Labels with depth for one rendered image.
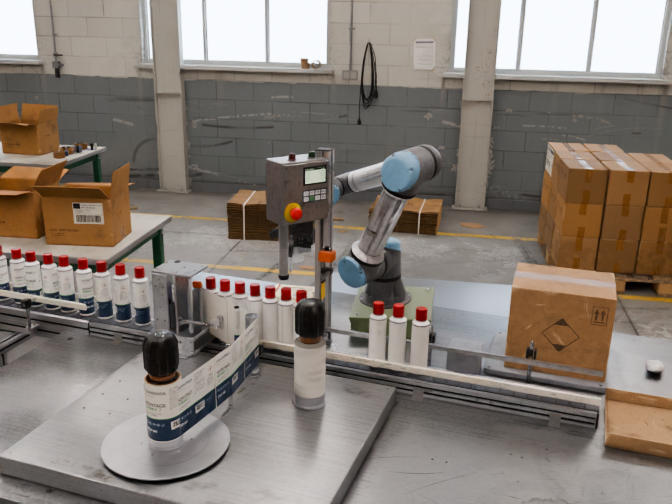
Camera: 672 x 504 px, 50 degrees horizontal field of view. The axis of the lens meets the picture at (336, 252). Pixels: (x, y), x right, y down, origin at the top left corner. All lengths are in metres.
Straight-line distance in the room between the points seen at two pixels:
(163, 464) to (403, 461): 0.59
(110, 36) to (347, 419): 6.78
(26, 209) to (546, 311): 2.65
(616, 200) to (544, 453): 3.64
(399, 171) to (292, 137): 5.58
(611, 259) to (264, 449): 4.09
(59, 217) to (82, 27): 4.86
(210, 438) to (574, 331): 1.11
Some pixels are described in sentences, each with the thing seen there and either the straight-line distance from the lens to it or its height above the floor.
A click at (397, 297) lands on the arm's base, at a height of 0.93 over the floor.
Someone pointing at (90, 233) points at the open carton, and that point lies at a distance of 3.75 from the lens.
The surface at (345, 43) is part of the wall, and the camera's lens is 7.56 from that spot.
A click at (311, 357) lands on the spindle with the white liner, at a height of 1.04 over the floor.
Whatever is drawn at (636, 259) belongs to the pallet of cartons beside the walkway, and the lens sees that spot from 5.66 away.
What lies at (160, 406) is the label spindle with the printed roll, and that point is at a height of 1.01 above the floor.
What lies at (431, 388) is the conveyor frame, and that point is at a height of 0.86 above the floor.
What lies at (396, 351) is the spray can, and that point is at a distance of 2.17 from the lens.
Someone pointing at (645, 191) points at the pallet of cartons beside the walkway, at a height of 0.75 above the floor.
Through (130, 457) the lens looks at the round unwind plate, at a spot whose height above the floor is 0.89.
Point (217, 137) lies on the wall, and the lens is 7.98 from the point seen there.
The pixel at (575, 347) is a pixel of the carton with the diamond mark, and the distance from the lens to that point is 2.31.
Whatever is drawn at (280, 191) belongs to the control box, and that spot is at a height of 1.39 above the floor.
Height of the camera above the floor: 1.89
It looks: 18 degrees down
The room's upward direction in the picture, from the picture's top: 1 degrees clockwise
